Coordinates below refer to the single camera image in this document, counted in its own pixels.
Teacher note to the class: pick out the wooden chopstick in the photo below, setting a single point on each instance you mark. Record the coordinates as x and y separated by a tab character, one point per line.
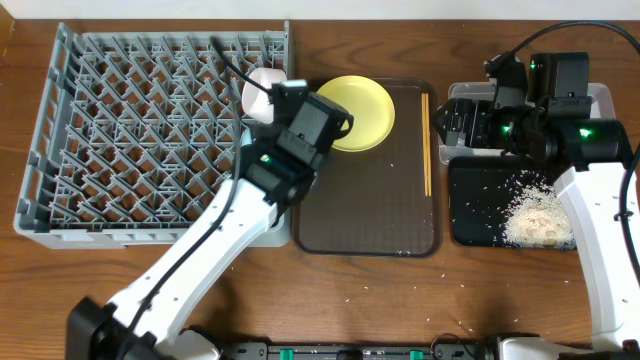
422	138
427	145

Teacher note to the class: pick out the pile of rice waste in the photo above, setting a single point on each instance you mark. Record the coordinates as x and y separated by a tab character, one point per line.
534	217

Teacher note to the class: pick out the yellow round plate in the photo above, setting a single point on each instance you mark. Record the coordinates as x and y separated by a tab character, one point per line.
371	107

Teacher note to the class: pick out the clear plastic bin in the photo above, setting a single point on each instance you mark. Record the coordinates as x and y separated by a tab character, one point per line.
602	107

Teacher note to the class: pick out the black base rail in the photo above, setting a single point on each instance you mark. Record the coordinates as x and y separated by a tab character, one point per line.
444	347

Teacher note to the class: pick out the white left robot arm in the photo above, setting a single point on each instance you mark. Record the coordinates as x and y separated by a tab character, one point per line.
146	319

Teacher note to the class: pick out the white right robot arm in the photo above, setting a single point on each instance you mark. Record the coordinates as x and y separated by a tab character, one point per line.
542	111

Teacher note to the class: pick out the dark brown serving tray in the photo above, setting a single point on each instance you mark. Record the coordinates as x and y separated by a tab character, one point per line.
373	203

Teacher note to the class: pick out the black waste tray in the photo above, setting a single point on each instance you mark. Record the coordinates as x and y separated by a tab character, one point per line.
477	198

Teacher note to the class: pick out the grey plastic dish rack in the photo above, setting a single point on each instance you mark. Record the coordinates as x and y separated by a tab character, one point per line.
134	133

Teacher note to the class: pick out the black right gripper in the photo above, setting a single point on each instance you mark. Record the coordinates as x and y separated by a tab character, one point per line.
479	112

